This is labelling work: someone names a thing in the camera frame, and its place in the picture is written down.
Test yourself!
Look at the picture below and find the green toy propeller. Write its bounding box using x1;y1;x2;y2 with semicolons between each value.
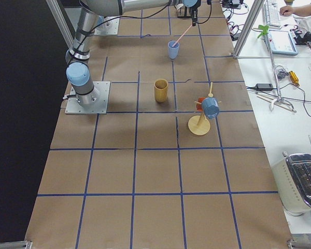
257;25;269;38

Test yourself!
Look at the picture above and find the person hand at keyboard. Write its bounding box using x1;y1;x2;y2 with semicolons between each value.
279;5;294;16

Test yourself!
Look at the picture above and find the yellow bamboo cup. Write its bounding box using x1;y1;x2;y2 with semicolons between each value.
154;79;168;103

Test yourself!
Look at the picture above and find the blue framed tablet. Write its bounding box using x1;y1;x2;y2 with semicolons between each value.
265;30;298;56

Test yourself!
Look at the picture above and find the black power adapter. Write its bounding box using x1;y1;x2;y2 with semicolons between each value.
256;83;274;91

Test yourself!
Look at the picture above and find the left aluminium frame post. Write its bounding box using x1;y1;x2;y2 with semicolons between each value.
46;0;75;48

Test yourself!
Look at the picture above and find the brown paper table mat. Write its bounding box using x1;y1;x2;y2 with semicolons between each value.
26;1;290;248

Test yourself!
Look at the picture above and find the chrome toaster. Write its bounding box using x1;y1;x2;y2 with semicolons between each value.
271;153;311;216

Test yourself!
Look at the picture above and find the aluminium frame post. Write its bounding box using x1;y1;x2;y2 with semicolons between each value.
232;0;264;59
46;0;75;48

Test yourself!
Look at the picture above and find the wooden mug tree stand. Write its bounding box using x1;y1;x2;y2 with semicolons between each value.
188;82;214;135

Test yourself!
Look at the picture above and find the pink chopstick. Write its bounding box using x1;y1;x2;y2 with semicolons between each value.
172;24;193;48

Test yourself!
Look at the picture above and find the yellow handled screwdriver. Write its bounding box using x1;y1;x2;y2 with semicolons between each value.
289;71;300;87

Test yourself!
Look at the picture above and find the light blue plastic cup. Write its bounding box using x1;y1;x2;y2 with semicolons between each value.
167;40;180;60

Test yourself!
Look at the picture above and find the white keyboard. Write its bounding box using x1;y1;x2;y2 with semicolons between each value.
262;0;282;29

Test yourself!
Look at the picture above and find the blue mug on stand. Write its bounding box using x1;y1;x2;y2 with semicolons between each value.
202;97;220;119

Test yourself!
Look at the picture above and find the metal stand rod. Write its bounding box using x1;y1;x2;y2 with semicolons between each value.
264;34;284;100

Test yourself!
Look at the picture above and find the orange mug on stand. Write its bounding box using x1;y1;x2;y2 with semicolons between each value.
196;97;205;112

